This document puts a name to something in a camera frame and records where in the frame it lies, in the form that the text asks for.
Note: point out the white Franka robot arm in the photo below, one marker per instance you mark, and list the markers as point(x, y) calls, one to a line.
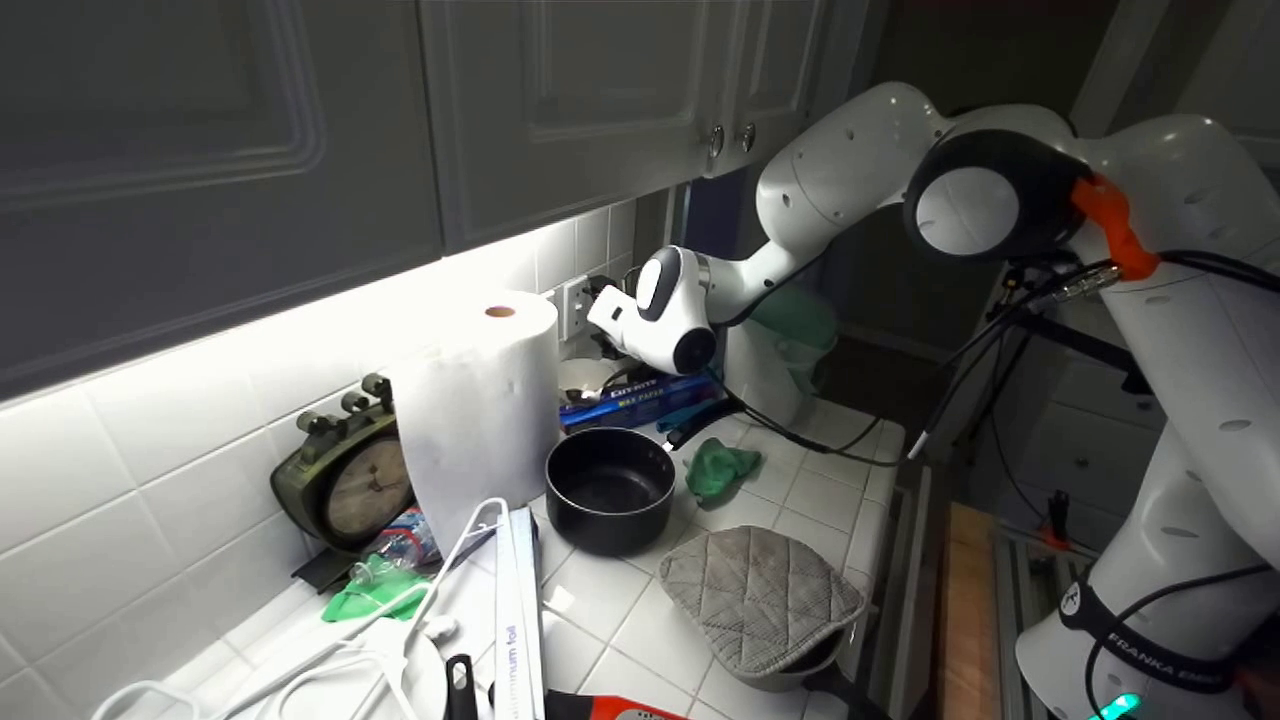
point(1201, 332)

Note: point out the blue wax paper box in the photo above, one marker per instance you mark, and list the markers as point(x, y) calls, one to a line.
point(647, 403)

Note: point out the black cooking pot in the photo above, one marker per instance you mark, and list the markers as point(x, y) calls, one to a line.
point(609, 493)

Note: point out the green cloth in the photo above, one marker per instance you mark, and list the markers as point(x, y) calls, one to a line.
point(721, 468)

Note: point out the white paper towel roll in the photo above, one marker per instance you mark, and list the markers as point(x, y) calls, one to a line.
point(480, 413)

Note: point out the grey quilted oven mitt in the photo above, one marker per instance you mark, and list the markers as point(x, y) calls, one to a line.
point(760, 603)

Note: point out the long white box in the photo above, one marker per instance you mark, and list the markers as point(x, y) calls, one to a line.
point(517, 612)

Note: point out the dark alarm clock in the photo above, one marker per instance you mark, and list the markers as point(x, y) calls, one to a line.
point(343, 481)

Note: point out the grey upper kitchen cabinets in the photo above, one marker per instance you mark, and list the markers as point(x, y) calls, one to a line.
point(403, 105)

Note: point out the green plastic wrapper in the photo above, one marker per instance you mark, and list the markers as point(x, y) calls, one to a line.
point(364, 590)

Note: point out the wooden board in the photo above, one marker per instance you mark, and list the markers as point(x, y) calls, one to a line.
point(968, 612)

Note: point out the white wall outlet plate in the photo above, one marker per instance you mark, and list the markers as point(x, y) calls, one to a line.
point(575, 300)

